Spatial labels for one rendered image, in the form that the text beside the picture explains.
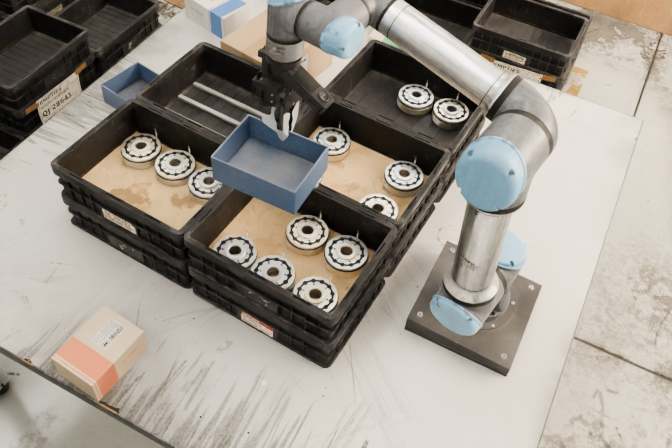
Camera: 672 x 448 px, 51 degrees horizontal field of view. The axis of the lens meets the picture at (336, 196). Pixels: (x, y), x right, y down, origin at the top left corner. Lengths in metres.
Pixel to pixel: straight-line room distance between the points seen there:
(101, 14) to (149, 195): 1.55
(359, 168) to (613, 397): 1.27
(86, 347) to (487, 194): 0.94
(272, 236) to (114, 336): 0.43
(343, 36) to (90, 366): 0.89
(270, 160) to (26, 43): 1.60
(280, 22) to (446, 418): 0.93
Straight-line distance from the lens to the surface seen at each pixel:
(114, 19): 3.20
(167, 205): 1.79
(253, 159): 1.55
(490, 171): 1.18
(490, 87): 1.31
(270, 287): 1.50
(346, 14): 1.31
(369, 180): 1.85
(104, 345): 1.66
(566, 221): 2.07
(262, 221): 1.74
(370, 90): 2.11
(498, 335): 1.74
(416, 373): 1.69
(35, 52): 2.91
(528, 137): 1.22
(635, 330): 2.84
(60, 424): 2.47
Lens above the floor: 2.18
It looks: 49 degrees down
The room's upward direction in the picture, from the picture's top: 6 degrees clockwise
